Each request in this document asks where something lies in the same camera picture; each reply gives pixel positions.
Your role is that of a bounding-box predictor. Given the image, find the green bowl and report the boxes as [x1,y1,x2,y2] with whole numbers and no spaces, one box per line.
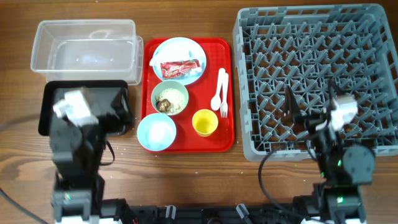
[150,80,189,116]

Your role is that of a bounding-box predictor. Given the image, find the clear plastic waste bin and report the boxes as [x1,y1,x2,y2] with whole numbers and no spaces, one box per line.
[30,19,144,85]

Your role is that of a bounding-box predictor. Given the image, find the red strawberry snack wrapper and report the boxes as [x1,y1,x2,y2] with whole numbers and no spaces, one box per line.
[160,59,201,79]

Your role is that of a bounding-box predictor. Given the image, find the pink plastic fork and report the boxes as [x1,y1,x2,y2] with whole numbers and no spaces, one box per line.
[220,73,229,118]

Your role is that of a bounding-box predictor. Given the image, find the brown food scraps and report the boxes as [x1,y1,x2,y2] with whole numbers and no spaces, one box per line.
[155,98,172,113]

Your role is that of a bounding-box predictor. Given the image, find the black waste tray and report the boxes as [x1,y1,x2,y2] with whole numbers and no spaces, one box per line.
[38,80,133,136]

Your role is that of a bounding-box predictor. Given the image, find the white plastic spoon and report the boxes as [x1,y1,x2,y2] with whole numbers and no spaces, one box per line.
[211,68,226,111]

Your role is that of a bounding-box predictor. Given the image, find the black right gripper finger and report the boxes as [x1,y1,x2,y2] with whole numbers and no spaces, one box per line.
[284,86,302,120]
[328,79,336,108]

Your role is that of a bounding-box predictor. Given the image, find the light blue plate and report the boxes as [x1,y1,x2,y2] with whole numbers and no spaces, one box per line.
[149,37,207,85]

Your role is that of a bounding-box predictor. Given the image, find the red serving tray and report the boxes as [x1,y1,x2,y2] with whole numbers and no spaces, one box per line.
[160,37,235,154]

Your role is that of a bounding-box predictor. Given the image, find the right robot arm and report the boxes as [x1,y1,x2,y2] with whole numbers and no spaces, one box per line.
[284,81,376,223]

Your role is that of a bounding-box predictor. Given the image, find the yellow plastic cup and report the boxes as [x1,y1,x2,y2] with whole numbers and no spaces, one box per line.
[192,109,219,137]

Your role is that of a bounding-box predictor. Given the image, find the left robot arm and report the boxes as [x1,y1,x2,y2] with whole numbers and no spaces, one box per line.
[49,90,134,223]

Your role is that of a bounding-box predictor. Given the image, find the grey dishwasher rack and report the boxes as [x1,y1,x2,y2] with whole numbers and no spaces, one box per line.
[233,4,397,162]

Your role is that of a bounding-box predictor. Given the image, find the light blue bowl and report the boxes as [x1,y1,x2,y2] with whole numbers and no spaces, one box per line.
[137,113,177,152]

